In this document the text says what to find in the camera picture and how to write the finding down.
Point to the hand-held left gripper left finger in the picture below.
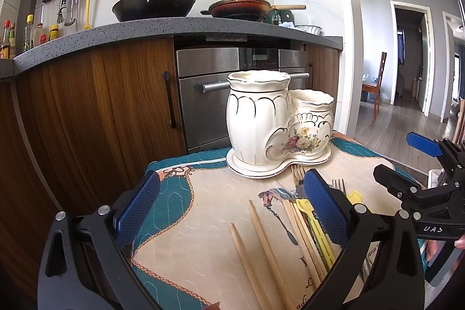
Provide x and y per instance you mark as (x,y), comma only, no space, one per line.
(140,204)

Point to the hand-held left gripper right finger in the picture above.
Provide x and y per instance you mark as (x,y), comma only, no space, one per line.
(323,204)

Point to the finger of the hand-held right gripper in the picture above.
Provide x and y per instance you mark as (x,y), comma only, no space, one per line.
(396,183)
(423,144)

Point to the yellow plastic spoon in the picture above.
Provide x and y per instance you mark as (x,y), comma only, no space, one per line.
(304,205)
(354,196)

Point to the gold metal fork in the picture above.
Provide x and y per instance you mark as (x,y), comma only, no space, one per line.
(298,174)
(338,184)

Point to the white floral ceramic utensil holder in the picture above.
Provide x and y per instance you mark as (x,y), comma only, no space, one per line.
(254,121)

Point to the person's right hand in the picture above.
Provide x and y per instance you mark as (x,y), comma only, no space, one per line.
(460,243)

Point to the white plastic box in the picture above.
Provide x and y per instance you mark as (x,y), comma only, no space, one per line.
(435,179)

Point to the printed quilted mat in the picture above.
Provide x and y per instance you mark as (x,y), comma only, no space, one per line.
(203,223)

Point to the wooden chair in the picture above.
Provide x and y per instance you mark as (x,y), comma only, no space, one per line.
(380,85)

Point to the wooden dining table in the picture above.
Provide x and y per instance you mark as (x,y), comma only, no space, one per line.
(368,87)

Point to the stainless steel oven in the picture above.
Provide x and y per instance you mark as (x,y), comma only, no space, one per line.
(210,114)

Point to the white bowl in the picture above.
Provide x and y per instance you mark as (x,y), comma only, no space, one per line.
(308,29)

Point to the grey speckled countertop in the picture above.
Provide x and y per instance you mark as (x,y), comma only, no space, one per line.
(145,30)

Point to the yellow lid jar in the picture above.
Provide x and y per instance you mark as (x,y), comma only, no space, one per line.
(53,33)

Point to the red label bottle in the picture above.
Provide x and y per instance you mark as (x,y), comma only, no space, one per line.
(40,35)

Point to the yellow cap oil bottle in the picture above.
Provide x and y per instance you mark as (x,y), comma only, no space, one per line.
(29,34)

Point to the yellow spatula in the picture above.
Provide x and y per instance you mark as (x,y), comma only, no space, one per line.
(88,5)

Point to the metal peeler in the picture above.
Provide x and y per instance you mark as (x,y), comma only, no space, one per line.
(62,8)

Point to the red frying pan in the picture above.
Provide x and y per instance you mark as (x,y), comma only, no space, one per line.
(239,6)

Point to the white door frame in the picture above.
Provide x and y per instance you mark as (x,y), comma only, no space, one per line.
(446,66)
(394,52)

